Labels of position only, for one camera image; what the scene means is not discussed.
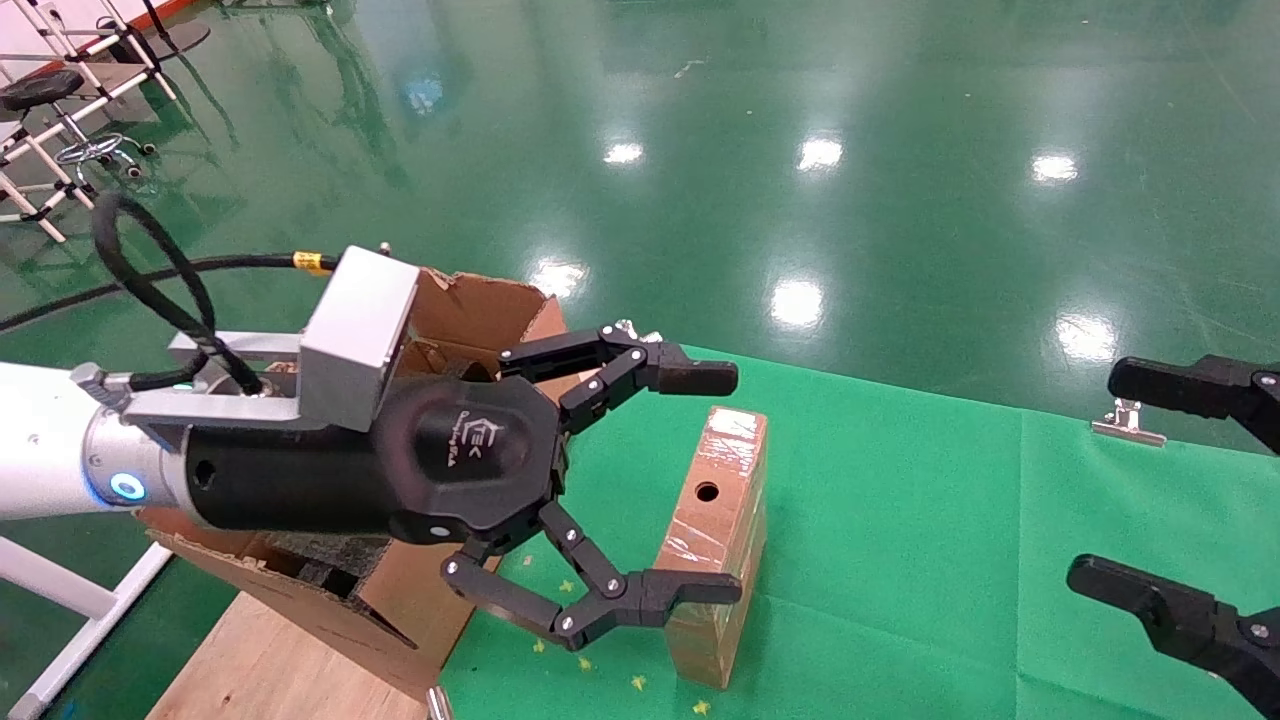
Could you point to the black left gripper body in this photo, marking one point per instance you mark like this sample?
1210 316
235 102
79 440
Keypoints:
300 480

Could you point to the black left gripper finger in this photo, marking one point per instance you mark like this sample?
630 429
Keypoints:
690 377
690 590

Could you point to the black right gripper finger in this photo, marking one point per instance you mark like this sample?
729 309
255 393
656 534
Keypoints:
1190 620
1190 385

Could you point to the small taped cardboard box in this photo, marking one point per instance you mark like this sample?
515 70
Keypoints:
720 540

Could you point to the large open torn carton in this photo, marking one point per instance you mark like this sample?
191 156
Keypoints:
480 310

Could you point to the green cloth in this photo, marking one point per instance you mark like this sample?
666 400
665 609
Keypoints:
900 560

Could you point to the white pipe rack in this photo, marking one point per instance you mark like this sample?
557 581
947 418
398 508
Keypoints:
120 84

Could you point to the black round stool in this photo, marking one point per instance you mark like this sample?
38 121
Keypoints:
40 88

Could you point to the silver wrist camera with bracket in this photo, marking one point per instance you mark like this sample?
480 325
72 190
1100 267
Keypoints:
355 330

